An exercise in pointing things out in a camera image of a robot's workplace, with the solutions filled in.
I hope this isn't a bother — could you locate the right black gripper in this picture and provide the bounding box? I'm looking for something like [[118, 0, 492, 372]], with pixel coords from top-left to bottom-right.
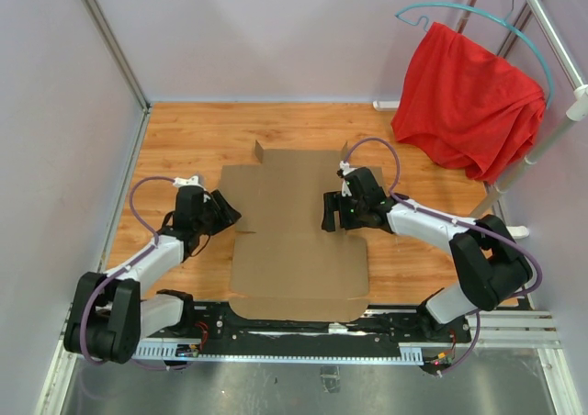
[[322, 191, 368, 232]]

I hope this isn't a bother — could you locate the brown cardboard box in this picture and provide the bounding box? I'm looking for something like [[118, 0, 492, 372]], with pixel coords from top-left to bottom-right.
[[219, 143, 369, 322]]

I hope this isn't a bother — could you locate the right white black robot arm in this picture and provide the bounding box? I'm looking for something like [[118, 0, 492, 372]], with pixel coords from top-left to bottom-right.
[[322, 162, 533, 342]]

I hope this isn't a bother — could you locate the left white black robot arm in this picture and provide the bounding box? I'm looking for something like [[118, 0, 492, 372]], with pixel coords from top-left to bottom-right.
[[63, 178, 242, 365]]

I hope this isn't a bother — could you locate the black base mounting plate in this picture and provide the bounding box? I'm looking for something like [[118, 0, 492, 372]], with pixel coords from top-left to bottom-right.
[[89, 290, 534, 356]]

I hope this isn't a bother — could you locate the red cloth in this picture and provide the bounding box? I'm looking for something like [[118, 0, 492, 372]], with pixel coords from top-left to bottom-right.
[[390, 21, 548, 185]]

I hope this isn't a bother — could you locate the teal clothes hanger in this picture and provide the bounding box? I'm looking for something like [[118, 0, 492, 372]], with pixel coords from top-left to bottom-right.
[[393, 0, 554, 110]]

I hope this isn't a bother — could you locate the white metal clothes rack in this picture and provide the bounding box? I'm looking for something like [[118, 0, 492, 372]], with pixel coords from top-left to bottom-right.
[[372, 0, 588, 242]]

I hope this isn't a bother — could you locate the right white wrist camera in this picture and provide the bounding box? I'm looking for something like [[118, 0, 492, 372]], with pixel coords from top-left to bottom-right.
[[337, 161, 356, 197]]

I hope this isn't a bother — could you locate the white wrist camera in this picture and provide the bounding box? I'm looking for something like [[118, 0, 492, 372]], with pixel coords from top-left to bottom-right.
[[337, 161, 356, 197], [173, 174, 205, 190]]

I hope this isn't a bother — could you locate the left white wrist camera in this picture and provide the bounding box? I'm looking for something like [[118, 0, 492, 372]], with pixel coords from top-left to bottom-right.
[[173, 174, 205, 190]]

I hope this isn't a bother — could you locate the grey slotted cable duct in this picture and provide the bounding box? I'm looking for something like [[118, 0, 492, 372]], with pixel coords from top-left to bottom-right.
[[131, 334, 424, 365]]

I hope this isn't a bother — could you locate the aluminium frame rail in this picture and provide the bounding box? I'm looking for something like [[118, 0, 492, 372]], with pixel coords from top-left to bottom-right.
[[59, 308, 564, 350]]

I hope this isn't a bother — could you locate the aluminium corner post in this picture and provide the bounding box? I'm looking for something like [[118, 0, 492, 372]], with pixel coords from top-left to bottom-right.
[[68, 0, 153, 113]]

